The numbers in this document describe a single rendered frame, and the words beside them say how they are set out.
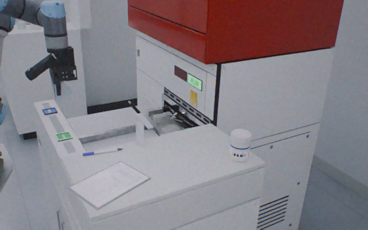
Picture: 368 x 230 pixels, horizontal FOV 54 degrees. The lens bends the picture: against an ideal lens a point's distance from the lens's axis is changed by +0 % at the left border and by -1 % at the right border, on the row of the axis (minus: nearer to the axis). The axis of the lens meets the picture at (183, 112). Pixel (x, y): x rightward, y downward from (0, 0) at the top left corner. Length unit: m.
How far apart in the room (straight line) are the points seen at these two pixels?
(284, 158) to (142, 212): 1.04
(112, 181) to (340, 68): 2.13
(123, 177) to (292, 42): 0.95
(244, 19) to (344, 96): 1.60
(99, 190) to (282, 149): 1.07
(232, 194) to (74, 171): 0.53
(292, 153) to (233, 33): 0.80
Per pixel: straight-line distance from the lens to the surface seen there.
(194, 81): 1.60
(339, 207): 2.87
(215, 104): 1.51
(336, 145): 3.08
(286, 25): 1.64
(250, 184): 1.31
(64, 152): 1.37
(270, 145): 1.84
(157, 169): 1.22
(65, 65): 1.36
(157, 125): 1.70
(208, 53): 1.42
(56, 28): 1.30
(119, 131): 1.74
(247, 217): 1.40
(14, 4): 1.34
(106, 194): 1.12
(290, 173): 2.06
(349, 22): 2.86
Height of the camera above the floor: 1.63
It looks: 24 degrees down
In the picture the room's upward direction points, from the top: 2 degrees clockwise
